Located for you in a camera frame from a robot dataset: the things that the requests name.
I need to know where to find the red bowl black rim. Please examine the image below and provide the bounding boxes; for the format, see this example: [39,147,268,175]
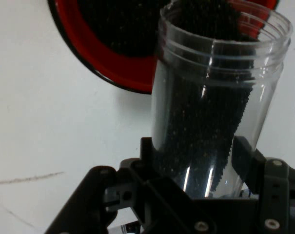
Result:
[47,0,279,95]

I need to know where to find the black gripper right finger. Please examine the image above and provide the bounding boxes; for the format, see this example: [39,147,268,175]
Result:
[232,136,291,234]

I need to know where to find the black seeds pile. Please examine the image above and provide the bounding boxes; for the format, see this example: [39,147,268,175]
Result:
[79,0,162,58]

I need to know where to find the clear plastic jar black seeds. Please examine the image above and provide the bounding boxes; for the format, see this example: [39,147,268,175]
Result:
[151,0,294,199]

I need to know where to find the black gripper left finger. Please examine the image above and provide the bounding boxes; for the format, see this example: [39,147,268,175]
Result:
[43,137,216,234]

